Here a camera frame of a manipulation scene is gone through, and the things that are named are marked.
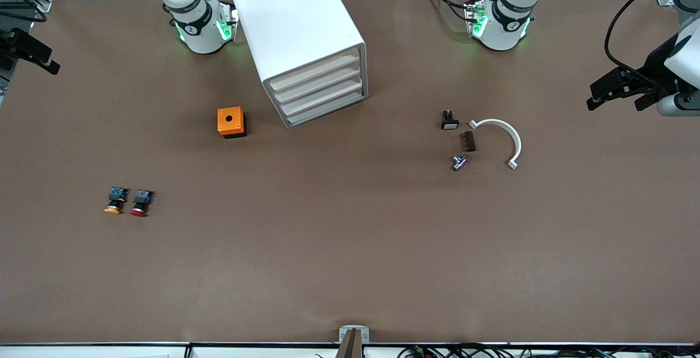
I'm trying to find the yellow push button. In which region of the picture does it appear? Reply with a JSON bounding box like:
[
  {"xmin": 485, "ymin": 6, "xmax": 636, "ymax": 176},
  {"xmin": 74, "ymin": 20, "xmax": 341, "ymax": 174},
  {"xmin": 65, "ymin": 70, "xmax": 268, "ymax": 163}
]
[{"xmin": 104, "ymin": 186, "xmax": 129, "ymax": 215}]

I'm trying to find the red push button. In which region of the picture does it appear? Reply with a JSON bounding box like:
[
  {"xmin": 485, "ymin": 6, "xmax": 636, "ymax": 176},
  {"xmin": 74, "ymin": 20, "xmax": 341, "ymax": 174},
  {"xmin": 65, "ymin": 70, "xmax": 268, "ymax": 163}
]
[{"xmin": 130, "ymin": 189, "xmax": 155, "ymax": 218}]

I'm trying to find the orange box with hole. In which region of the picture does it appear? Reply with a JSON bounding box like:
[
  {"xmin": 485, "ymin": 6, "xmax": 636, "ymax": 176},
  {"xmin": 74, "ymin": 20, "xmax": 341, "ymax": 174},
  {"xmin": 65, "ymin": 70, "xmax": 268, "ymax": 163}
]
[{"xmin": 217, "ymin": 107, "xmax": 247, "ymax": 139}]

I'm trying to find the brown table mat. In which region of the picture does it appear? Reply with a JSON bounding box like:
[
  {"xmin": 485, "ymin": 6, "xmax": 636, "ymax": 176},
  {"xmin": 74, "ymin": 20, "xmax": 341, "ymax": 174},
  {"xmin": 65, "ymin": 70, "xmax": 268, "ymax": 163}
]
[{"xmin": 0, "ymin": 0, "xmax": 700, "ymax": 345}]

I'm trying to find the white curved bracket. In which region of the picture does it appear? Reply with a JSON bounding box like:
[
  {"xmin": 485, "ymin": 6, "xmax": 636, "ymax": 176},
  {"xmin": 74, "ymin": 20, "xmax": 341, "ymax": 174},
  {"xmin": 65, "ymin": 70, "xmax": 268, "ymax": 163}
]
[{"xmin": 469, "ymin": 119, "xmax": 522, "ymax": 170}]

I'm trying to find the black arm base cable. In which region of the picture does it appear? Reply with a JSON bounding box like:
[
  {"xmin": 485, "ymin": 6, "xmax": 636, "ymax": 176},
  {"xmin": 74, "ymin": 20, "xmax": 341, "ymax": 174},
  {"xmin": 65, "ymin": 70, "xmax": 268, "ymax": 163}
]
[{"xmin": 421, "ymin": 0, "xmax": 477, "ymax": 23}]

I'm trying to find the black cable bundle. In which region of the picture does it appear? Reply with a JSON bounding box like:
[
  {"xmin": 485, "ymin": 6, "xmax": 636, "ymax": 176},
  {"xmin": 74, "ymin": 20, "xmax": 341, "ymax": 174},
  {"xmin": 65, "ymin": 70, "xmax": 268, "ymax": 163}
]
[{"xmin": 398, "ymin": 344, "xmax": 700, "ymax": 358}]

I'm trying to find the white table edge rail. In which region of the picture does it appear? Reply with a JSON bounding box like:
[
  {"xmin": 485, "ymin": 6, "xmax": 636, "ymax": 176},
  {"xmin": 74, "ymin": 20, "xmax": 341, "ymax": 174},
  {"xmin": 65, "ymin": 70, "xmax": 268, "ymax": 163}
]
[{"xmin": 0, "ymin": 342, "xmax": 700, "ymax": 358}]

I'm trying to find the grey metal table bracket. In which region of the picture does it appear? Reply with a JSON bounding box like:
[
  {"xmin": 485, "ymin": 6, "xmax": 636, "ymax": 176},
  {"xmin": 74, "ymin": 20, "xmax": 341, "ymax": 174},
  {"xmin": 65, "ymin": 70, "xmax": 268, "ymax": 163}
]
[{"xmin": 339, "ymin": 325, "xmax": 370, "ymax": 344}]

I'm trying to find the brown upright post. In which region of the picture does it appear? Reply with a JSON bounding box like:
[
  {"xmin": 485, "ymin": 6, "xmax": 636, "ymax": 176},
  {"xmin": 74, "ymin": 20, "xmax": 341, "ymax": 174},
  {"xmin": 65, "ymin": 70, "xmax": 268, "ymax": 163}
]
[{"xmin": 336, "ymin": 328, "xmax": 364, "ymax": 358}]

